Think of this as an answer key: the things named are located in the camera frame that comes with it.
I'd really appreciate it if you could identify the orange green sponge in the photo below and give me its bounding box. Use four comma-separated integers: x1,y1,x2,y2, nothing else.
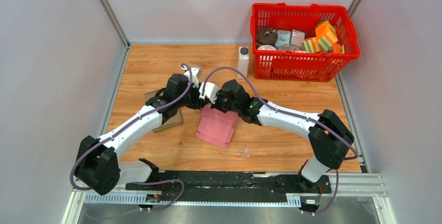
315,19,339,52

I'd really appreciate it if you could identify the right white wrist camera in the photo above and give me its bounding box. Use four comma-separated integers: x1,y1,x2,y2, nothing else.
199,82,219,104

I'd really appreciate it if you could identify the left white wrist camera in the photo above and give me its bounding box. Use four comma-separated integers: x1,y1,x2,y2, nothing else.
182,67,202,88

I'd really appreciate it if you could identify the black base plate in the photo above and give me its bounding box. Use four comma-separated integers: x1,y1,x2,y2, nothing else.
125,170,332,203

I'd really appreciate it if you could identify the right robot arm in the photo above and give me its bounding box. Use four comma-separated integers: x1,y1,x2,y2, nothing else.
212,80,354,192

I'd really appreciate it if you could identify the brown round item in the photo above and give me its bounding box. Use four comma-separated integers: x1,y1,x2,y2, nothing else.
255,27,278,47

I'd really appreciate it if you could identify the white bottle black cap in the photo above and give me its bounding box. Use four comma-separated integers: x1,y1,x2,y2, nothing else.
237,46,250,77

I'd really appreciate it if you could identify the aluminium frame rail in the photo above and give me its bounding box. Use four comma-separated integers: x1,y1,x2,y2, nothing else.
63,170,396,223

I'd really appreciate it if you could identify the white round lid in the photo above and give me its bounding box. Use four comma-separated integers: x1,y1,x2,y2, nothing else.
257,45,277,51

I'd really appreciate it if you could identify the teal small box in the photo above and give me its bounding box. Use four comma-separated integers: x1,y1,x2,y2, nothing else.
274,30,291,50

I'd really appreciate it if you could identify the striped sponge pack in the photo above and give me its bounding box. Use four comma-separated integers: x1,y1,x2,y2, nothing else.
303,37,322,53

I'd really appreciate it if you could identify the grey pink small box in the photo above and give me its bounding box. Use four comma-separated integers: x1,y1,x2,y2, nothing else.
290,30,305,49

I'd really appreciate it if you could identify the red plastic basket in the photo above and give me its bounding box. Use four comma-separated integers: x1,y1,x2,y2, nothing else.
250,3,360,82

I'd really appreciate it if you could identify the small clear screw bag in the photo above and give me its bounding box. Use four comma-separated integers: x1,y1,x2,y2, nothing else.
237,148,251,158

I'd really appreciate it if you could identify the pink paper box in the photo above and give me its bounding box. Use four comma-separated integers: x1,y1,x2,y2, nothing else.
195,105,240,148

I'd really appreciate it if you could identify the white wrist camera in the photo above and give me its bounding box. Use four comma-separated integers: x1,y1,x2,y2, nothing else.
199,82,219,104
182,67,202,88

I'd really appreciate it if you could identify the brown cardboard box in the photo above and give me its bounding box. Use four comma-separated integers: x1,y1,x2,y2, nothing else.
144,91,184,133

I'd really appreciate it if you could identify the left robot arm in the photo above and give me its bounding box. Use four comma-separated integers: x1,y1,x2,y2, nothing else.
70,67,201,195

